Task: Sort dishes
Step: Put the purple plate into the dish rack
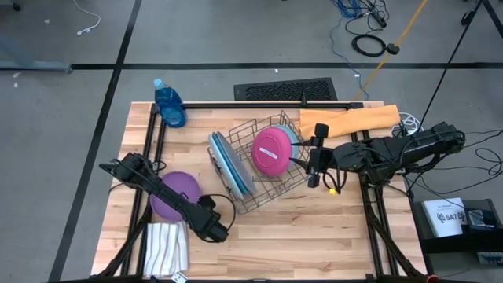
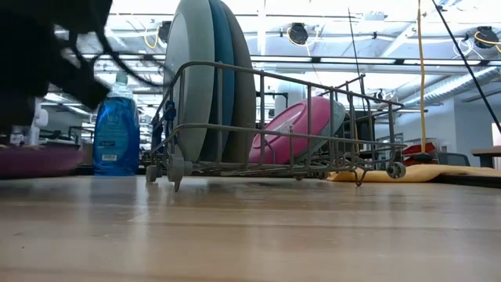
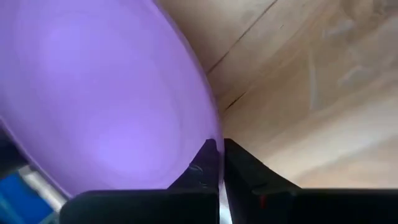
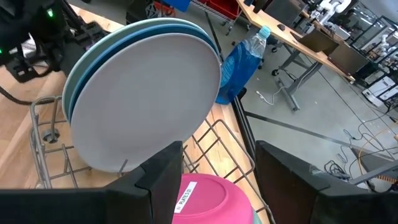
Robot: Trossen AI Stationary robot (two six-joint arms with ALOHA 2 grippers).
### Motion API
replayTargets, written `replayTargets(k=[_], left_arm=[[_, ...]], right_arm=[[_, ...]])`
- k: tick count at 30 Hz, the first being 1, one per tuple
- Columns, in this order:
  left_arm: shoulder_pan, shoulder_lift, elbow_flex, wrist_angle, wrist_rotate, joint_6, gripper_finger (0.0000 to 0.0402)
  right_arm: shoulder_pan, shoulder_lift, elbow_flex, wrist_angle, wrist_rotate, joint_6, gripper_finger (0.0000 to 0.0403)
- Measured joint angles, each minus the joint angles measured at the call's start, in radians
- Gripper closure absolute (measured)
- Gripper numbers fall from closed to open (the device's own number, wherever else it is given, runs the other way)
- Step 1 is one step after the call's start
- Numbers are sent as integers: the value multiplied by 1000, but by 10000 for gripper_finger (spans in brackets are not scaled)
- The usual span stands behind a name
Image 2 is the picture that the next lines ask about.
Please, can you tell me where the blue dish soap bottle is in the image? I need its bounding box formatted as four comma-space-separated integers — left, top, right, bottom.
92, 70, 141, 177

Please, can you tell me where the large dark blue plate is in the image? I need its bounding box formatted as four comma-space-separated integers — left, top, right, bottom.
199, 0, 236, 161

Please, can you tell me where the gray wire dish rack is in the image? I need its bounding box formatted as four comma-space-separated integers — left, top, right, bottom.
145, 60, 408, 193

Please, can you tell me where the large gray plate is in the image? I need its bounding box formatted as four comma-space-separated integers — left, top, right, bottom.
221, 0, 258, 164

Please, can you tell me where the small teal plate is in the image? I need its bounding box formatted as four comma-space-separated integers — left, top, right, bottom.
308, 99, 348, 157

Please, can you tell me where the yellow cable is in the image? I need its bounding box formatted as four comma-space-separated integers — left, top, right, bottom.
415, 0, 428, 156

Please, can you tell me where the white cylindrical tank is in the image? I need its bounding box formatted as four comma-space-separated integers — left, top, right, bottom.
273, 80, 308, 117

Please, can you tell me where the large light blue plate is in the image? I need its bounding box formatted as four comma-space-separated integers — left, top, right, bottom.
163, 0, 216, 164

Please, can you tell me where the black cable reel yellow cord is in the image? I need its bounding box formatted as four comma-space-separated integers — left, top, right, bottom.
287, 22, 310, 46
156, 20, 173, 44
474, 25, 501, 50

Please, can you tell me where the pink plate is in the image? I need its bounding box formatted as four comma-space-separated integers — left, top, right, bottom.
248, 96, 333, 165

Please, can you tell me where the red container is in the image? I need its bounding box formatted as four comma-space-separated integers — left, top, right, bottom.
402, 143, 438, 166

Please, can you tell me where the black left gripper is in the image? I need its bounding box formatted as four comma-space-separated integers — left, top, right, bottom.
0, 23, 113, 136

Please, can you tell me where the purple plate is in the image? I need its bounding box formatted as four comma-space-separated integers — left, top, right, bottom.
0, 145, 86, 180

